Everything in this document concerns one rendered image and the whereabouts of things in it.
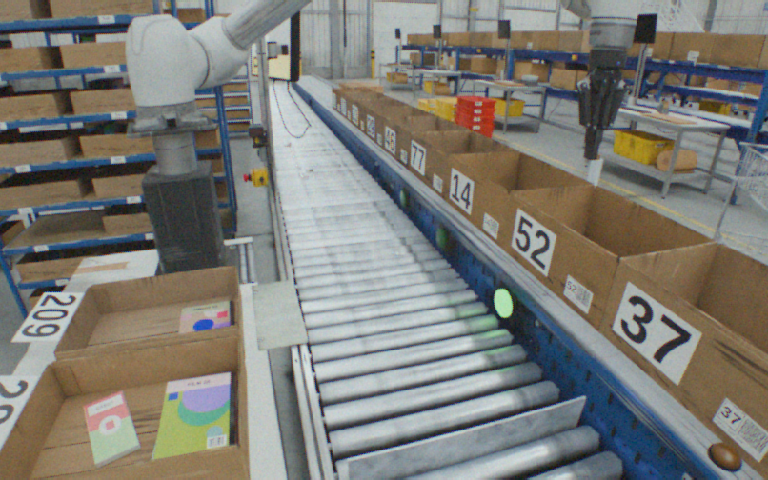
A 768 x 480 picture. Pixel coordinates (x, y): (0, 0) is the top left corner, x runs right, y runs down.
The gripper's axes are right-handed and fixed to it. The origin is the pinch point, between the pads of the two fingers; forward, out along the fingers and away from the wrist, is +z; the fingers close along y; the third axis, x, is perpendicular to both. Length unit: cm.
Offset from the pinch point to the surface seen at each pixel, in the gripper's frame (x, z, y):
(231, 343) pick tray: 5, 37, 82
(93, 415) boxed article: 15, 44, 109
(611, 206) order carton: -9.3, 19.6, -18.1
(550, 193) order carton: -15.9, 17.3, -2.2
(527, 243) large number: -3.9, 25.6, 10.6
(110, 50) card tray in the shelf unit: -128, -22, 141
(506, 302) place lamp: 2.1, 38.1, 17.7
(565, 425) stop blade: 33, 47, 19
